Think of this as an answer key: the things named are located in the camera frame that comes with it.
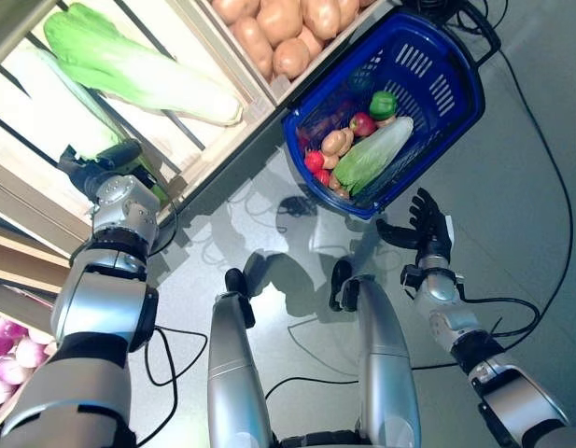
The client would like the wooden onion crate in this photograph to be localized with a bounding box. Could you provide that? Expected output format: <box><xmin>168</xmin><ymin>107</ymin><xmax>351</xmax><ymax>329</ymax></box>
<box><xmin>0</xmin><ymin>279</ymin><xmax>67</xmax><ymax>448</ymax></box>

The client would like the black robot waist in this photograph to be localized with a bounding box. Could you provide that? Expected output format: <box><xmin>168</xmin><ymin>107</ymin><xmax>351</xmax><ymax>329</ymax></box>
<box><xmin>268</xmin><ymin>428</ymin><xmax>368</xmax><ymax>448</ymax></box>

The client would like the blue plastic shopping basket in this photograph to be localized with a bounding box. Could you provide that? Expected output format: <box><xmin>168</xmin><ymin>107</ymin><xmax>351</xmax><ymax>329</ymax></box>
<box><xmin>281</xmin><ymin>12</ymin><xmax>485</xmax><ymax>220</ymax></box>

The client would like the coiled black cable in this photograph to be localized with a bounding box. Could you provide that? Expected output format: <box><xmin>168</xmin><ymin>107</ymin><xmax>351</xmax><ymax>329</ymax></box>
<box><xmin>403</xmin><ymin>0</ymin><xmax>503</xmax><ymax>66</ymax></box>

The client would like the wooden potato crate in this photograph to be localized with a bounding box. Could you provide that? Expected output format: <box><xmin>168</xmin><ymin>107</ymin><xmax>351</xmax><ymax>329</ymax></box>
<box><xmin>173</xmin><ymin>0</ymin><xmax>396</xmax><ymax>108</ymax></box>

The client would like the long black floor cable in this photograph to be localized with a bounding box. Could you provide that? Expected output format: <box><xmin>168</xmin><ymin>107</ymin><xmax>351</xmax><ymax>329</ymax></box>
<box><xmin>408</xmin><ymin>49</ymin><xmax>575</xmax><ymax>372</ymax></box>

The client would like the silver right robot leg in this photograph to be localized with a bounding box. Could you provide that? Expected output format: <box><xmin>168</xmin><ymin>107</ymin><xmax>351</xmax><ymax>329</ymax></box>
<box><xmin>328</xmin><ymin>259</ymin><xmax>423</xmax><ymax>448</ymax></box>

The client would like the wooden vegetable display shelf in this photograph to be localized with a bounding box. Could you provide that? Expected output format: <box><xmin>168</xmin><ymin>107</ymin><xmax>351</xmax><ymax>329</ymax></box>
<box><xmin>0</xmin><ymin>0</ymin><xmax>288</xmax><ymax>309</ymax></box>

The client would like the small brown vegetable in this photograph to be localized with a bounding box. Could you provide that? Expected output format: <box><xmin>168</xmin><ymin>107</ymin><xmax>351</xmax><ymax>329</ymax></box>
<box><xmin>328</xmin><ymin>175</ymin><xmax>352</xmax><ymax>201</ymax></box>

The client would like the large slatted wooden crate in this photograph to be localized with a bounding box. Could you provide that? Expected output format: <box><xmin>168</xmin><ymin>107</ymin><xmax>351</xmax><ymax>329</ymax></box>
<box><xmin>0</xmin><ymin>0</ymin><xmax>277</xmax><ymax>225</ymax></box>

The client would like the red apple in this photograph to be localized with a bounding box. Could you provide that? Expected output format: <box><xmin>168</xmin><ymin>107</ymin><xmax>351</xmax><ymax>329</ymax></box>
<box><xmin>348</xmin><ymin>111</ymin><xmax>378</xmax><ymax>138</ymax></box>

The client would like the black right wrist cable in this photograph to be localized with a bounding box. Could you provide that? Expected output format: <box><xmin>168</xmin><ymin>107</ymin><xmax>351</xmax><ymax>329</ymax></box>
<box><xmin>455</xmin><ymin>279</ymin><xmax>541</xmax><ymax>340</ymax></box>

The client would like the green bell pepper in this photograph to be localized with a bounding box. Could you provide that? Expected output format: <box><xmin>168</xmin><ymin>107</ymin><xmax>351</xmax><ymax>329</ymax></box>
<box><xmin>369</xmin><ymin>91</ymin><xmax>400</xmax><ymax>120</ymax></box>

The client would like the tan ginger root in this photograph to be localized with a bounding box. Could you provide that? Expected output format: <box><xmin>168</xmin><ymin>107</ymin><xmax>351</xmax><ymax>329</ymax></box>
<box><xmin>319</xmin><ymin>128</ymin><xmax>357</xmax><ymax>158</ymax></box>

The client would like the green white napa cabbage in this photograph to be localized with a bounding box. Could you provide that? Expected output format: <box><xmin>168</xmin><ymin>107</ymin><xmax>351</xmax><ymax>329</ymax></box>
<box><xmin>7</xmin><ymin>46</ymin><xmax>134</xmax><ymax>155</ymax></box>
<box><xmin>332</xmin><ymin>115</ymin><xmax>415</xmax><ymax>196</ymax></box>
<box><xmin>43</xmin><ymin>3</ymin><xmax>245</xmax><ymax>127</ymax></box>

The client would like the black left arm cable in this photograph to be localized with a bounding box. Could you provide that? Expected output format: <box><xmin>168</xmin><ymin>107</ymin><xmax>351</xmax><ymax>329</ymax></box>
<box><xmin>133</xmin><ymin>325</ymin><xmax>209</xmax><ymax>448</ymax></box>

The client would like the silver robot leg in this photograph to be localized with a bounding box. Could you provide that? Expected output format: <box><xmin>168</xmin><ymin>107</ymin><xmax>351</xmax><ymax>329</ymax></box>
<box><xmin>328</xmin><ymin>259</ymin><xmax>423</xmax><ymax>448</ymax></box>
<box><xmin>206</xmin><ymin>267</ymin><xmax>275</xmax><ymax>448</ymax></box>

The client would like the dark purple eggplant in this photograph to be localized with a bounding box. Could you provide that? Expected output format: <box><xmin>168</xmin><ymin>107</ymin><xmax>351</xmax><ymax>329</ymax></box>
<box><xmin>310</xmin><ymin>109</ymin><xmax>352</xmax><ymax>134</ymax></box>

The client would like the silver left robot leg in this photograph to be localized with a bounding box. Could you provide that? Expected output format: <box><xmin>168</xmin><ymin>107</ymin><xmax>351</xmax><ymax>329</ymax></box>
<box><xmin>206</xmin><ymin>267</ymin><xmax>275</xmax><ymax>448</ymax></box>

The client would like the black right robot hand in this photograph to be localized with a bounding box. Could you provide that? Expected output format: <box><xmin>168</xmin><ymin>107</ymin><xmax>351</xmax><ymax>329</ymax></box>
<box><xmin>375</xmin><ymin>187</ymin><xmax>456</xmax><ymax>262</ymax></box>

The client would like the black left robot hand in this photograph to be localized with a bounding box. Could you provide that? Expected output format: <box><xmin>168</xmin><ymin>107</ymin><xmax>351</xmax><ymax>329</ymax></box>
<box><xmin>58</xmin><ymin>141</ymin><xmax>168</xmax><ymax>205</ymax></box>

